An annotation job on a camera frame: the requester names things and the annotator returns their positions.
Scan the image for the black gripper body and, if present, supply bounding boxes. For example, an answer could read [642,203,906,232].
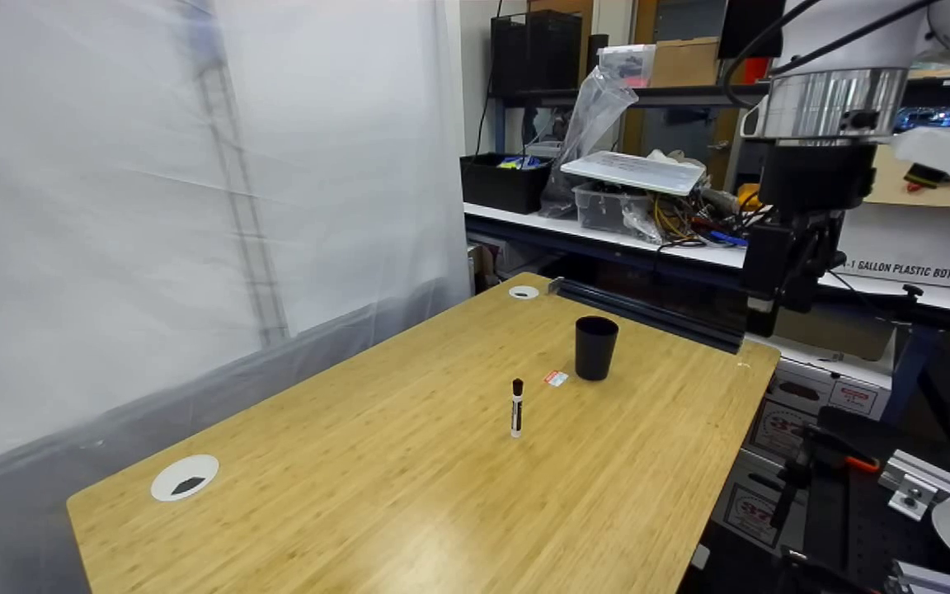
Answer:
[754,137,882,222]

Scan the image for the white marker with black cap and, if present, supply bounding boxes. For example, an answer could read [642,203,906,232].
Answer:
[509,375,528,441]

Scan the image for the black cup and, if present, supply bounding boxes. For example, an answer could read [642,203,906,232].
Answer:
[571,312,625,387]

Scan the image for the white printed carton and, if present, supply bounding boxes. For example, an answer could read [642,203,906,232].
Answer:
[831,200,950,298]

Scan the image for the black panel behind table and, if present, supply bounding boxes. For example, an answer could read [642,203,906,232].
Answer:
[547,275,752,355]

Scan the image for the white cartons under bench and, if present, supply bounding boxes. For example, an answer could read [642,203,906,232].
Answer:
[769,335,896,423]

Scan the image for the white flat tray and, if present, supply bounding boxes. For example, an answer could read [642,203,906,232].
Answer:
[557,144,710,200]

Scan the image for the clear plastic container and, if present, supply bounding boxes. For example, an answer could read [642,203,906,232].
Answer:
[571,180,665,246]

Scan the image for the brown cardboard box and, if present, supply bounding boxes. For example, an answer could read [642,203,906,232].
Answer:
[648,35,725,92]

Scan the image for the white workbench shelf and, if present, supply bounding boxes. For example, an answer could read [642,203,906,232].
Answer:
[458,197,950,319]

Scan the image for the clear plastic bag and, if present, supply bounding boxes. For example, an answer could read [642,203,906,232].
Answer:
[539,44,660,218]

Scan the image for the black storage bin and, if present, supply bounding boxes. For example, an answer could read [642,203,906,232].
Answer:
[458,147,554,218]

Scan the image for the black box on shelf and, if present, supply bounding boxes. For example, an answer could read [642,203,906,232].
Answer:
[488,11,587,106]

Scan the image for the metal truss behind curtain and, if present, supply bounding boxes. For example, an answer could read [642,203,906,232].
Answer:
[175,0,295,351]

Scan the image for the white translucent curtain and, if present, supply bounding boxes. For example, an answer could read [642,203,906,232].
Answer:
[0,0,476,594]

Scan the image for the tangled cable pile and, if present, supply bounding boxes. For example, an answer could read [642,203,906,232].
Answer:
[651,180,765,250]

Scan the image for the silver metal bracket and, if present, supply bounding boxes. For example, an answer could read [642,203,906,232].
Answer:
[885,447,950,526]

